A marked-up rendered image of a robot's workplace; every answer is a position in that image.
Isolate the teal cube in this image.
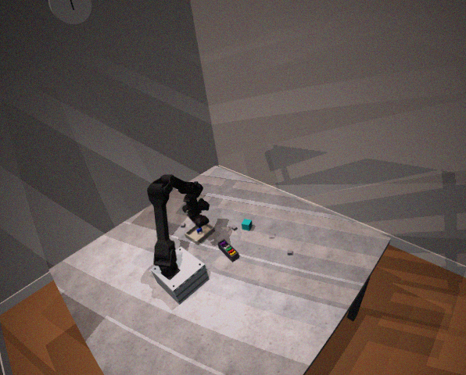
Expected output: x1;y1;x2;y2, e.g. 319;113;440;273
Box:
242;219;253;231

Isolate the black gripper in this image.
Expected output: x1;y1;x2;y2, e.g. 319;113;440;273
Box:
182;203;209;228

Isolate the tan shallow tray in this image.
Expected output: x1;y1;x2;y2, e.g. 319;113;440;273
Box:
185;224;215;245

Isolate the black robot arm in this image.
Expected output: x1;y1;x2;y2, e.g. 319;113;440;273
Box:
147;174;210;280

